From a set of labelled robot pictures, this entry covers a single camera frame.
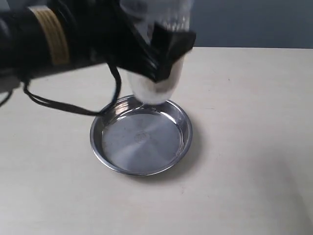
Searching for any round stainless steel plate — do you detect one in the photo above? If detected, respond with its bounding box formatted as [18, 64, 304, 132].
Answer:
[89, 95, 193, 176]

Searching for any black cable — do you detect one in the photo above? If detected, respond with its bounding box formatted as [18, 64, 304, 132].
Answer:
[0, 62, 122, 117]

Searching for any clear plastic shaker bottle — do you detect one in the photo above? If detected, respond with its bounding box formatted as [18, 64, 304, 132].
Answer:
[120, 0, 196, 104]

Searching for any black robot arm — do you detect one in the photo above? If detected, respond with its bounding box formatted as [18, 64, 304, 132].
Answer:
[0, 0, 196, 83]

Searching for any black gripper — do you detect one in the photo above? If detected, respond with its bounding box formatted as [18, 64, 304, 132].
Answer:
[48, 0, 196, 83]

